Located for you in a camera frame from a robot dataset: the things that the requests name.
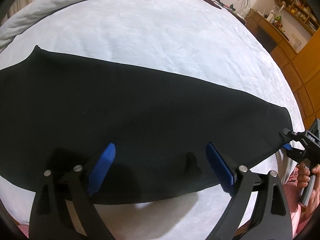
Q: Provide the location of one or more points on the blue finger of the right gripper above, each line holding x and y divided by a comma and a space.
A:
294, 153

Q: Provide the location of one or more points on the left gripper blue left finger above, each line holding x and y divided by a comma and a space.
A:
101, 169

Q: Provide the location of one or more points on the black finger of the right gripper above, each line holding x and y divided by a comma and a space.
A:
295, 136

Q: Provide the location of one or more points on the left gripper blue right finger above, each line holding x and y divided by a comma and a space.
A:
225, 173

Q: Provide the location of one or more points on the black pants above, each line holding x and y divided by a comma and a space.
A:
61, 110

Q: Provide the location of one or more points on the pink sleeve right forearm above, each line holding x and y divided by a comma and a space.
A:
299, 216

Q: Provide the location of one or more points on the person's right hand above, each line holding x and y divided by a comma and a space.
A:
303, 180

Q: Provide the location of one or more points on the wooden desk with drawers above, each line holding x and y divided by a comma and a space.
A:
300, 69

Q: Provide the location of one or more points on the light blue bed sheet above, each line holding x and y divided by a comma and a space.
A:
186, 37

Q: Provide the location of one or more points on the wooden wall shelf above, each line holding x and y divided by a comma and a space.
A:
301, 11

